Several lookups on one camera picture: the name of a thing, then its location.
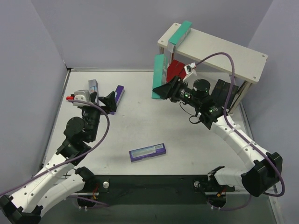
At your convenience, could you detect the teal toothpaste box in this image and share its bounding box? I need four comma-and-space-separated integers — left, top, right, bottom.
152, 54, 168, 89

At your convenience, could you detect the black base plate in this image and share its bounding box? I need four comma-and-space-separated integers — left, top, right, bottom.
78, 175, 235, 205

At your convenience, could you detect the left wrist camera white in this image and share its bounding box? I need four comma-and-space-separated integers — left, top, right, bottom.
66, 90, 91, 107

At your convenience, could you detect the aluminium frame rail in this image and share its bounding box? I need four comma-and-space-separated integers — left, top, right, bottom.
17, 68, 99, 224

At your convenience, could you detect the silver rio box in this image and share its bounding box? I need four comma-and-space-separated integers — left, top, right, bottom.
167, 21, 192, 53
88, 79, 99, 104

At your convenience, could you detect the purple toothpaste box flat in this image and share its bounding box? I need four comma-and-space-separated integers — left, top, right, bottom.
129, 143, 166, 162

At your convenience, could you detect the silver Rio box top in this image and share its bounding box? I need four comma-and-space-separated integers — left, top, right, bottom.
88, 79, 99, 104

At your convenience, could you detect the silver Rio box bottom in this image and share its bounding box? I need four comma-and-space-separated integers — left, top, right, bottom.
167, 21, 192, 53

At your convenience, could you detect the purple toothpaste box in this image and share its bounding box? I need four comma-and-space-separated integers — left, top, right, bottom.
129, 143, 166, 162
115, 85, 125, 107

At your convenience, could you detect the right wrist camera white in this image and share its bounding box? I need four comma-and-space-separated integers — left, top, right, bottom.
183, 62, 197, 81

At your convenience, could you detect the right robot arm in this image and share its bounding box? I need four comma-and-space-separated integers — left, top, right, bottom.
153, 76, 283, 197

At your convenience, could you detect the red toothpaste box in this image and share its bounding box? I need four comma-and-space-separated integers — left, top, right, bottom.
177, 62, 186, 78
166, 60, 181, 82

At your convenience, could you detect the white two-tier shelf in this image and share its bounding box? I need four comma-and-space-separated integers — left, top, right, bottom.
154, 22, 269, 115

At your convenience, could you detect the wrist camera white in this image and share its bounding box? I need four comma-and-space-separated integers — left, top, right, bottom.
66, 90, 91, 107
183, 62, 197, 81

